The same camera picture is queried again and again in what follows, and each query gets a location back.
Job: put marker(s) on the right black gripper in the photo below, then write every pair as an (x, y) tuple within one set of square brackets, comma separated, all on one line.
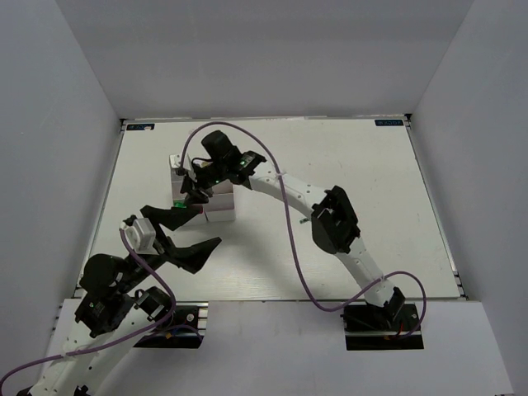
[(194, 196)]

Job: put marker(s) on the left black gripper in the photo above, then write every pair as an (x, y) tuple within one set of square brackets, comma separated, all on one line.
[(192, 256)]

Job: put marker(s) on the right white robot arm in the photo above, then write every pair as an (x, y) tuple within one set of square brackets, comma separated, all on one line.
[(334, 224)]

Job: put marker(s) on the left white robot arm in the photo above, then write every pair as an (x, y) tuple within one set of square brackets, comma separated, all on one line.
[(124, 298)]

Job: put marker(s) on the right white organizer box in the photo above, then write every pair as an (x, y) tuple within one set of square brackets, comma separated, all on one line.
[(221, 205)]

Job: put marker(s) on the left blue table label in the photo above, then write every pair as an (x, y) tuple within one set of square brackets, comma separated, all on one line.
[(140, 127)]

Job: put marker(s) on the blue table label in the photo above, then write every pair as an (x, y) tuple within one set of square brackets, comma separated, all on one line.
[(388, 122), (140, 127)]

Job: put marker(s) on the right blue table label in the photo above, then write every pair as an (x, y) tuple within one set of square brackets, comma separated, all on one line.
[(388, 122)]

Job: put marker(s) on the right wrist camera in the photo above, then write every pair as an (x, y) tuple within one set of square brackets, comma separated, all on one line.
[(179, 166)]

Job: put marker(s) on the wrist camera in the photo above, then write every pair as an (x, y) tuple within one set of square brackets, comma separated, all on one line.
[(140, 235), (179, 166)]

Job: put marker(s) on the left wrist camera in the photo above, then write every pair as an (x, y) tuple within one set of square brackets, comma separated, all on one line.
[(140, 235)]

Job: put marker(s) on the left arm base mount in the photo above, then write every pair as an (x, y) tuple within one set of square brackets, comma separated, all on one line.
[(181, 331)]

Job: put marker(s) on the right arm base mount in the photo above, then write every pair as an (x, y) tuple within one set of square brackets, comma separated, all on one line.
[(364, 332)]

